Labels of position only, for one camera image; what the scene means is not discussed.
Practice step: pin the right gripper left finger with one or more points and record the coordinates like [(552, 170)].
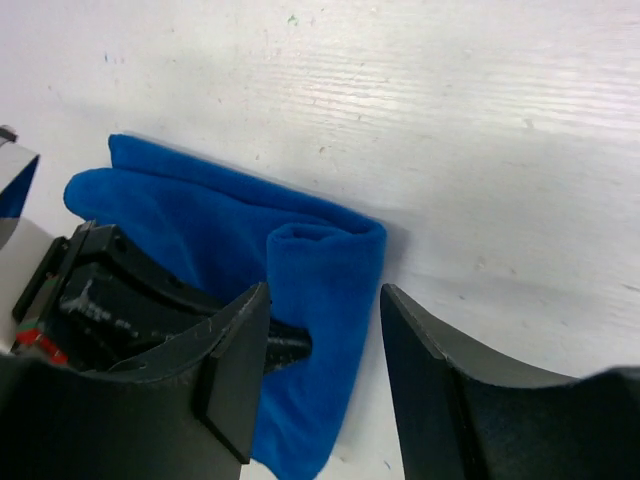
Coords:
[(183, 410)]

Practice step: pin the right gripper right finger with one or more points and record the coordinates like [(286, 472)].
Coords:
[(466, 411)]

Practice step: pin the dark blue towel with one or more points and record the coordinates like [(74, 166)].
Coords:
[(222, 231)]

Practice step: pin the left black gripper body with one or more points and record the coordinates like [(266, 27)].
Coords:
[(45, 330)]

